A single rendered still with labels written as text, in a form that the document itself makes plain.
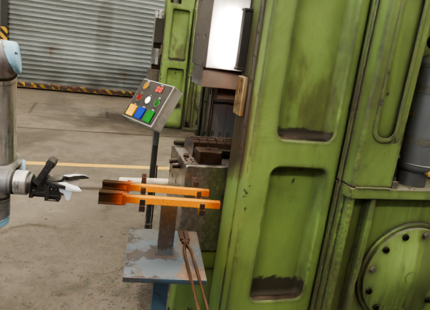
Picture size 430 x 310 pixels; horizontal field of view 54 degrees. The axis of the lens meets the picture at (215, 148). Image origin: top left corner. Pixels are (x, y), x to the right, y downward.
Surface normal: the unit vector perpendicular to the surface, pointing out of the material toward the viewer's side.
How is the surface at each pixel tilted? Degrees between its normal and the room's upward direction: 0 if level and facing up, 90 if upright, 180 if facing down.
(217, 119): 90
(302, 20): 89
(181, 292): 89
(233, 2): 90
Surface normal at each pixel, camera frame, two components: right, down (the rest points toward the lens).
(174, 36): 0.16, 0.24
